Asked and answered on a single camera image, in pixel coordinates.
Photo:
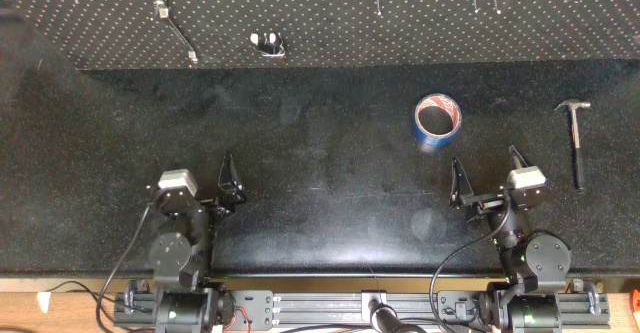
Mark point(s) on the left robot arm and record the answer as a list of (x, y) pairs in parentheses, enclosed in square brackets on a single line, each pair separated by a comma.
[(172, 258)]

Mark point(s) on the white paper scrap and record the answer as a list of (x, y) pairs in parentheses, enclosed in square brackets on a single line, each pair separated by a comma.
[(44, 300)]

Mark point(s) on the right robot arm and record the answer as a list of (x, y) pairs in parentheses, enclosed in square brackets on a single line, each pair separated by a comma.
[(545, 260)]

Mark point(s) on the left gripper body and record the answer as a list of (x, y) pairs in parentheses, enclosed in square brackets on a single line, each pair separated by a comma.
[(215, 205)]

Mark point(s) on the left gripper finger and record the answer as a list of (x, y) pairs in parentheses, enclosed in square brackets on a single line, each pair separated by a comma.
[(230, 180)]

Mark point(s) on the hammer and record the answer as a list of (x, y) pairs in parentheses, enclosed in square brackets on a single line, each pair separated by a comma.
[(576, 133)]

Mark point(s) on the orange object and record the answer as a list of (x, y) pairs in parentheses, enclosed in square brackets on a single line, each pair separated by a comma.
[(636, 305)]

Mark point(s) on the black pegboard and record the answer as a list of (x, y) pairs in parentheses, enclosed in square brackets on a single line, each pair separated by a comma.
[(430, 23)]

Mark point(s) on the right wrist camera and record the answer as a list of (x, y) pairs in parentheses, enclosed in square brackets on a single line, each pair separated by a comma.
[(525, 178)]

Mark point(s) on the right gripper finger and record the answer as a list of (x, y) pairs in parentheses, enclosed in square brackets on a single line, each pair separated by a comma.
[(516, 159), (457, 185)]

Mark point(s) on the wrench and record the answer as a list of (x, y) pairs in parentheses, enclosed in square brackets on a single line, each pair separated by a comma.
[(177, 32)]

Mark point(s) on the roll of blue tape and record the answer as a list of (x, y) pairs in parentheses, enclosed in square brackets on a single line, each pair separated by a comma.
[(422, 133)]

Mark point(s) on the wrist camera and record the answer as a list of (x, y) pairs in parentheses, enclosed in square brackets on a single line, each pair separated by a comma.
[(177, 182), (525, 178)]

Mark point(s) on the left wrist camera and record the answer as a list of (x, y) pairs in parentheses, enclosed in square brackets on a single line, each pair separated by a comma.
[(177, 182)]

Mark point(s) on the pliers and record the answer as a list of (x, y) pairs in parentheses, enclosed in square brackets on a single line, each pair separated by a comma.
[(265, 44)]

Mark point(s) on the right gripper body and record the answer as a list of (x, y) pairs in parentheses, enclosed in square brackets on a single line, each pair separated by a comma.
[(482, 204)]

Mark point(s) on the mounting rail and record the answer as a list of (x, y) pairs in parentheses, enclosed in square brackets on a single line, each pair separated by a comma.
[(310, 308)]

